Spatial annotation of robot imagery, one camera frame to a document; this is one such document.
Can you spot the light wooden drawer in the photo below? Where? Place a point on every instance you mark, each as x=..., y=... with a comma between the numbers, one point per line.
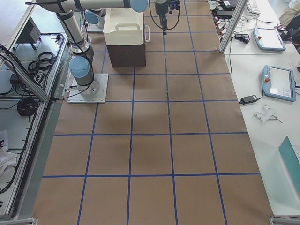
x=147, y=33

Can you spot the grey metal box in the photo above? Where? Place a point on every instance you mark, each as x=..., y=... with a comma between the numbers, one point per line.
x=29, y=35

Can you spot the lower blue teach pendant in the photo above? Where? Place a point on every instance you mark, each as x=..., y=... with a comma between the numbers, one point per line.
x=278, y=83

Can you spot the aluminium frame post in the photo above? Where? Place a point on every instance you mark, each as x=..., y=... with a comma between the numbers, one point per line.
x=232, y=24

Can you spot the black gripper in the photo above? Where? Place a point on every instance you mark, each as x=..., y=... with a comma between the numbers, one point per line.
x=161, y=8

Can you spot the upper blue teach pendant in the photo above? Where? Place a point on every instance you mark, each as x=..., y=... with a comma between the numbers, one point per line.
x=268, y=39

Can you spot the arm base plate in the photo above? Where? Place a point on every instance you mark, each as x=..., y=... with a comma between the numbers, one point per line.
x=96, y=93

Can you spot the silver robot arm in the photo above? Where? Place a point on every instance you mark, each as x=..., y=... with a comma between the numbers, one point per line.
x=96, y=17
x=81, y=65

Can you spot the blue teach pendant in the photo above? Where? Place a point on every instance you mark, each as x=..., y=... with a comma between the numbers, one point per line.
x=268, y=39
x=278, y=83

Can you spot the brown paper table mat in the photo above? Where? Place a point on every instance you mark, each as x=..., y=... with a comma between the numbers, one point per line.
x=168, y=147

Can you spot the teal folder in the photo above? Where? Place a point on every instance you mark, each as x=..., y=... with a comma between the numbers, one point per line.
x=292, y=161

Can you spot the black power adapter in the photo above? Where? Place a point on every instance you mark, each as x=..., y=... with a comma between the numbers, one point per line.
x=248, y=100

